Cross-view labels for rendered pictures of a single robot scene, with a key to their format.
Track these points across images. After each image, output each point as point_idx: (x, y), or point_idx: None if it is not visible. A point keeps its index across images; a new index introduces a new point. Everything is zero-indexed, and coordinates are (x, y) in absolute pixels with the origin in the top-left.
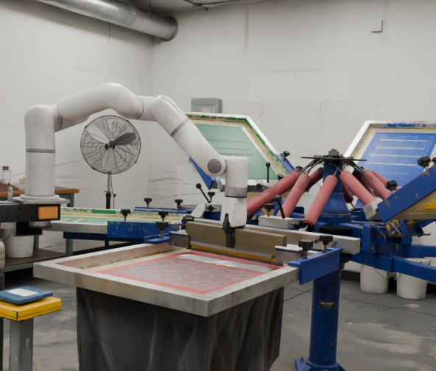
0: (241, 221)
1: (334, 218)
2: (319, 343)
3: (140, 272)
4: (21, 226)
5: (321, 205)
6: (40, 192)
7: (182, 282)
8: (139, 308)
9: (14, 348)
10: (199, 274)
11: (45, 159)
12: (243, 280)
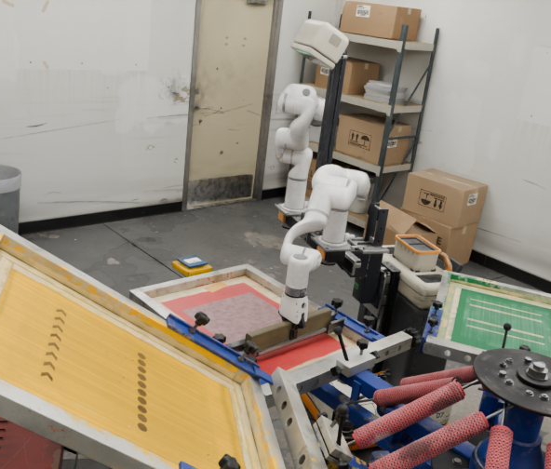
0: (289, 316)
1: (471, 456)
2: None
3: (245, 301)
4: (344, 261)
5: (400, 392)
6: (322, 235)
7: (210, 308)
8: None
9: None
10: (231, 319)
11: None
12: (208, 331)
